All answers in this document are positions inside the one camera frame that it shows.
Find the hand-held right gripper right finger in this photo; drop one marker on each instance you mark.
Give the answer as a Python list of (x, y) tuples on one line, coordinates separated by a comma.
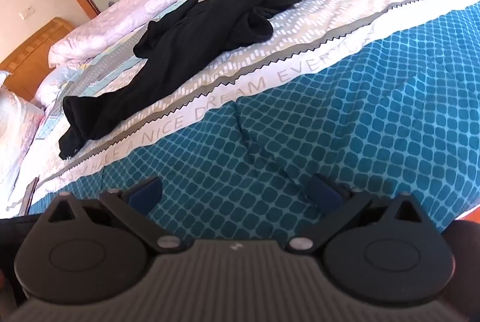
[(323, 192)]

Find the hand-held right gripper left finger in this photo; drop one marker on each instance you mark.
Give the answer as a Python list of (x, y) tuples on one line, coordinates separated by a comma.
[(145, 192)]

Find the black pants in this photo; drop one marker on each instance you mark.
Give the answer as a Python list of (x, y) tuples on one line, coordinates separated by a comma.
[(210, 21)]

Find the teal and white patterned bedspread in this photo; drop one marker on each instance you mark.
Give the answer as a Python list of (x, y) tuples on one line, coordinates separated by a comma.
[(300, 111)]

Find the pale floral pillow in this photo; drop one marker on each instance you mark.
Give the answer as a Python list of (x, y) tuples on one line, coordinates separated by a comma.
[(17, 119)]

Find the wooden headboard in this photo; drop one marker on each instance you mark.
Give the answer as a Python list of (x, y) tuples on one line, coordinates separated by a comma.
[(33, 59)]

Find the white wall switch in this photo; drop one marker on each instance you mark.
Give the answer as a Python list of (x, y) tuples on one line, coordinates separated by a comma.
[(28, 12)]

